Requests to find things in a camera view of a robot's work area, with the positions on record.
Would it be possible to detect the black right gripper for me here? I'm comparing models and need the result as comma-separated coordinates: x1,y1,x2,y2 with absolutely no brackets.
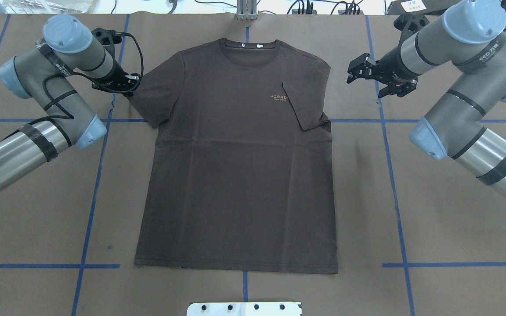
346,53,418,98

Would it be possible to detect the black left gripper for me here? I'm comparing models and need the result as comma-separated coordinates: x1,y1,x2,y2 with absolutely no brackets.
92,66,142,95

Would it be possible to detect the dark brown t-shirt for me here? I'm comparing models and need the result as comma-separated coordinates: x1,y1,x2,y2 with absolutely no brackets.
129,38,339,274

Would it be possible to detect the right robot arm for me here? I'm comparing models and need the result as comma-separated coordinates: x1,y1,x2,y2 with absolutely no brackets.
347,0,506,197

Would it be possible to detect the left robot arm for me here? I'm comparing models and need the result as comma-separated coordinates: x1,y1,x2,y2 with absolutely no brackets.
0,14,142,192

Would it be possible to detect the white mounting plate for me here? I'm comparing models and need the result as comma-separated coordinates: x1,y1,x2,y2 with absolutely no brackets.
186,302,303,316

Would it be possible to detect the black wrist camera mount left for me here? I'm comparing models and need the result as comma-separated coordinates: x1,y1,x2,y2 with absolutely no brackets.
91,28,122,46

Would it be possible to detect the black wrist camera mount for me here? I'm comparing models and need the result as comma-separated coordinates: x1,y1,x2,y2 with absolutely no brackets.
91,28,122,46
393,13,430,46

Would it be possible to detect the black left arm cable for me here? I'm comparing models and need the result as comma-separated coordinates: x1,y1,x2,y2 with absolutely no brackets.
0,32,145,141

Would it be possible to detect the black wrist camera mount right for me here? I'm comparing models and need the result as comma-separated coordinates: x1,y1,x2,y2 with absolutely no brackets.
393,13,430,46

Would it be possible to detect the aluminium frame post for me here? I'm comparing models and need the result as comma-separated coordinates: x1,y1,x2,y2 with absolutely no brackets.
236,0,258,20

